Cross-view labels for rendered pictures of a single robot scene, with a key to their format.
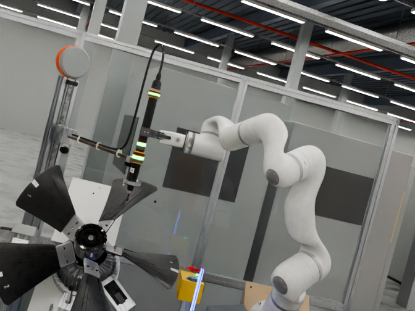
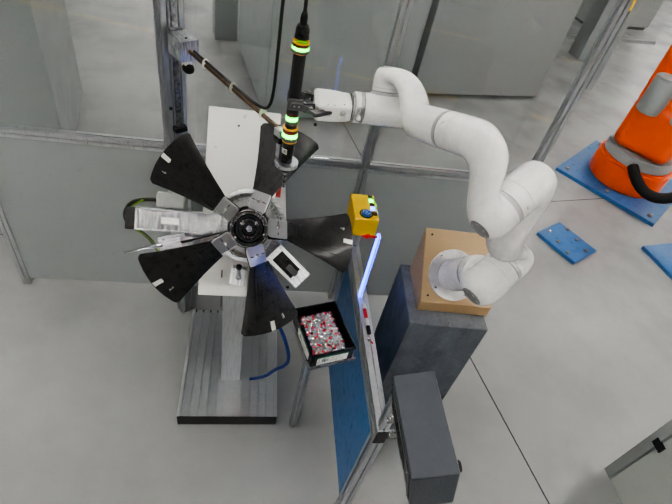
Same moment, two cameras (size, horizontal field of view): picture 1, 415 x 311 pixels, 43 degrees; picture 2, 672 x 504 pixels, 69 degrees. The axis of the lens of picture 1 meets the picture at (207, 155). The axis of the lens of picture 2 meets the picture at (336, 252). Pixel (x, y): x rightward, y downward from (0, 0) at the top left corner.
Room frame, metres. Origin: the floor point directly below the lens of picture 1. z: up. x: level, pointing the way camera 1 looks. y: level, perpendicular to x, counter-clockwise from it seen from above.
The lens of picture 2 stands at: (0.80, 0.20, 2.29)
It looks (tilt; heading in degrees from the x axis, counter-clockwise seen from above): 44 degrees down; 353
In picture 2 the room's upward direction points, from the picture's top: 14 degrees clockwise
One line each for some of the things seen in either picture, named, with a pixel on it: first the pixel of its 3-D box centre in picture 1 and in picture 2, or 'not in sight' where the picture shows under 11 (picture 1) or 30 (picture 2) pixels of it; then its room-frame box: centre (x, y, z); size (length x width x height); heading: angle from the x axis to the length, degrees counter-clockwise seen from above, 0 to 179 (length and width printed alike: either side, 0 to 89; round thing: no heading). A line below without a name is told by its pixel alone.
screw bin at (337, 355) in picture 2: not in sight; (322, 333); (1.87, 0.04, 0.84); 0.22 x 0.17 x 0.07; 23
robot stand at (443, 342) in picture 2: not in sight; (409, 361); (2.07, -0.40, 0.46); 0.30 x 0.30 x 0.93; 3
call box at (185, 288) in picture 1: (189, 287); (362, 216); (2.36, -0.07, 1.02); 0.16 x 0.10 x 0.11; 7
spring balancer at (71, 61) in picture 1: (73, 62); not in sight; (2.55, 0.74, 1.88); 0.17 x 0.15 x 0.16; 97
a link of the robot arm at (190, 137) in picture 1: (188, 142); (356, 107); (2.04, 0.08, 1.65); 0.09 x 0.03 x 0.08; 7
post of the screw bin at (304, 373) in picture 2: not in sight; (302, 381); (1.93, 0.06, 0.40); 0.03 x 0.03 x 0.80; 22
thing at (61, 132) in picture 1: (63, 134); (182, 45); (2.49, 0.67, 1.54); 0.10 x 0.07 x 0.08; 42
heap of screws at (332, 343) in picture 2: not in sight; (322, 335); (1.87, 0.04, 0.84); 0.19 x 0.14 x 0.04; 23
